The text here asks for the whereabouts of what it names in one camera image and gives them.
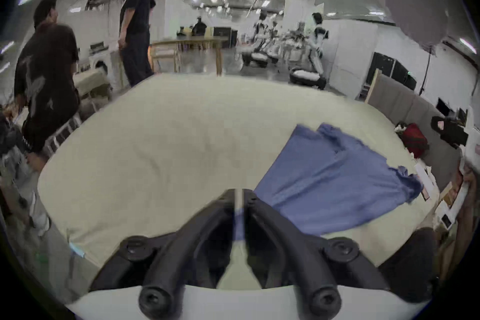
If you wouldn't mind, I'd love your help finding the wooden table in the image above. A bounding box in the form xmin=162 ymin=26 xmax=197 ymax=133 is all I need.
xmin=150 ymin=36 xmax=229 ymax=78

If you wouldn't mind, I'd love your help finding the blue garment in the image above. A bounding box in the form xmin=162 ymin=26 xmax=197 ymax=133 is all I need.
xmin=255 ymin=123 xmax=424 ymax=237

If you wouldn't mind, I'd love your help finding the grey umbrella lamp on stand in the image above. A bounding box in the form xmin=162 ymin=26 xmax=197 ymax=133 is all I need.
xmin=381 ymin=0 xmax=449 ymax=96

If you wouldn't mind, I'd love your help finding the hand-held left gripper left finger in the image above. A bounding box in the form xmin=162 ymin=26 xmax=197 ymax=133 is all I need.
xmin=90 ymin=189 xmax=238 ymax=320

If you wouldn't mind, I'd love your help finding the white washing machine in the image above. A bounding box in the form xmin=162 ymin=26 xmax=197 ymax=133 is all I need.
xmin=89 ymin=48 xmax=124 ymax=91

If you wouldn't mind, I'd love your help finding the white humanoid robot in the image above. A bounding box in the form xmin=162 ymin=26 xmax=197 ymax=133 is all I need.
xmin=240 ymin=10 xmax=281 ymax=68
xmin=289 ymin=12 xmax=331 ymax=89

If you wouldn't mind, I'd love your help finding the red bag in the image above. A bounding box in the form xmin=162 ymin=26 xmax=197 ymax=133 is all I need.
xmin=401 ymin=123 xmax=429 ymax=159

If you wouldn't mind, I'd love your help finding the bed with beige sheet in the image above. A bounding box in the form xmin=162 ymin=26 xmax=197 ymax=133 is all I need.
xmin=37 ymin=73 xmax=440 ymax=271

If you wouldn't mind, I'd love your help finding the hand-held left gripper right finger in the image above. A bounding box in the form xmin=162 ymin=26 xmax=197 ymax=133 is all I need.
xmin=243 ymin=189 xmax=391 ymax=319

